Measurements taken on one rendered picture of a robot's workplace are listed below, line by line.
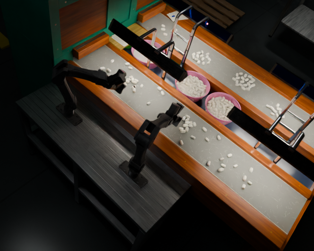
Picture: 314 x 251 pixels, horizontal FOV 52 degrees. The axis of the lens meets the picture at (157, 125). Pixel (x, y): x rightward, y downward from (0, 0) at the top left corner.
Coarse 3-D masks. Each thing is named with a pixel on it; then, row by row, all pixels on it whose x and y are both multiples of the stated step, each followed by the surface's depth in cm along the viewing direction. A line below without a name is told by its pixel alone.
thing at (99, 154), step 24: (48, 96) 220; (48, 120) 209; (96, 120) 216; (72, 144) 202; (96, 144) 205; (120, 144) 208; (96, 168) 195; (144, 168) 201; (168, 168) 204; (120, 192) 189; (144, 192) 192; (168, 192) 195; (144, 216) 184
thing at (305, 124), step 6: (306, 84) 206; (300, 90) 202; (294, 102) 204; (288, 108) 209; (282, 114) 215; (294, 114) 211; (312, 114) 201; (300, 120) 209; (312, 120) 204; (300, 126) 212; (306, 126) 209; (294, 132) 218
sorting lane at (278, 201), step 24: (120, 96) 222; (144, 96) 226; (168, 96) 230; (192, 120) 222; (192, 144) 210; (216, 144) 213; (216, 168) 203; (240, 168) 206; (264, 168) 209; (240, 192) 196; (264, 192) 199; (288, 192) 202; (288, 216) 193
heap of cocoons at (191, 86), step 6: (186, 78) 245; (192, 78) 246; (180, 84) 239; (186, 84) 240; (192, 84) 243; (198, 84) 242; (180, 90) 236; (186, 90) 237; (192, 90) 238; (198, 90) 241; (204, 90) 242; (192, 96) 235; (198, 96) 236
